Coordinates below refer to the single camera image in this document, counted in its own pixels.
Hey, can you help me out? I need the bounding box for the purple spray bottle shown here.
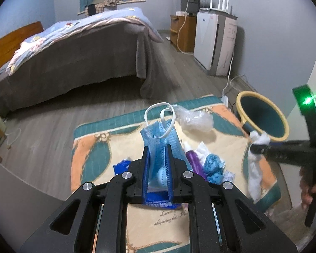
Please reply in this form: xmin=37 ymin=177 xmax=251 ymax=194
xmin=185 ymin=150 xmax=207 ymax=180

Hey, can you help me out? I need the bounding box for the light blue face mask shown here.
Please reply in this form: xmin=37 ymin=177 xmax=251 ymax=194
xmin=140 ymin=102 xmax=192 ymax=187

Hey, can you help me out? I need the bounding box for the blue snack bag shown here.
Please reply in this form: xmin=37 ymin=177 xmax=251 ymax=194
xmin=113 ymin=158 xmax=181 ymax=210

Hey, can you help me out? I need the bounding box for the blue wrapper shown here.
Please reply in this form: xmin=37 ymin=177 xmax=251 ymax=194
xmin=203 ymin=154 xmax=225 ymax=185

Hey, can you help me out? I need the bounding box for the white tissue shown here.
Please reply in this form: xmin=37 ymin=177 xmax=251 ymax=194
xmin=247 ymin=131 xmax=270 ymax=202

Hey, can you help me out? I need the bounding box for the yellow teal trash bin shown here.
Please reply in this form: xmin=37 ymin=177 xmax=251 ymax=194
xmin=235 ymin=91 xmax=289 ymax=142

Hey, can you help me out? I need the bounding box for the person's right hand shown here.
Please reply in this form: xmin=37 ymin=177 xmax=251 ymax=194
xmin=299 ymin=167 xmax=316 ymax=210

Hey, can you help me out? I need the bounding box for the horse pattern quilted mat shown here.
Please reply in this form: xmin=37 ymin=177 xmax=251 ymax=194
xmin=70 ymin=95 xmax=283 ymax=253

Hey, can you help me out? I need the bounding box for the clear crumpled plastic bag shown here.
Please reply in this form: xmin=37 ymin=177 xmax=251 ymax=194
xmin=173 ymin=105 xmax=213 ymax=133

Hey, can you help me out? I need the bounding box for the white power strip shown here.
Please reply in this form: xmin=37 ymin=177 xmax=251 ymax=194
xmin=221 ymin=95 xmax=229 ymax=107

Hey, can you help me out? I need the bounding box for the bed with grey cover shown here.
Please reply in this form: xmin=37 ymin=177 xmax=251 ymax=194
xmin=0 ymin=22 xmax=161 ymax=116

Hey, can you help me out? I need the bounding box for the wooden tv cabinet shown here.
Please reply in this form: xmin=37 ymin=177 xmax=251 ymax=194
xmin=170 ymin=15 xmax=197 ymax=53

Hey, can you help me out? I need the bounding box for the white air purifier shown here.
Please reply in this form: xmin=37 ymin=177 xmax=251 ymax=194
xmin=193 ymin=9 xmax=237 ymax=76

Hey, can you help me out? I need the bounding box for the light blue floral quilt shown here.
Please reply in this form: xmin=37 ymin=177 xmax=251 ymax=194
xmin=5 ymin=7 xmax=163 ymax=76

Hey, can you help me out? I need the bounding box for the pile of clothes on sill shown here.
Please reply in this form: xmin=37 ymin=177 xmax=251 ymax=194
xmin=84 ymin=0 xmax=120 ymax=16

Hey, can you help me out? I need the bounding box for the white wifi router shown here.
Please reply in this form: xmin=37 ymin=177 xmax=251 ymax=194
xmin=200 ymin=0 xmax=231 ymax=14

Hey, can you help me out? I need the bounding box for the wooden headboard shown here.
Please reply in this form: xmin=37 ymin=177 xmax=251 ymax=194
xmin=0 ymin=21 xmax=44 ymax=68

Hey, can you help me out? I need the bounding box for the white power cable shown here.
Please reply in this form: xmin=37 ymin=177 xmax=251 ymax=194
xmin=176 ymin=0 xmax=195 ymax=56

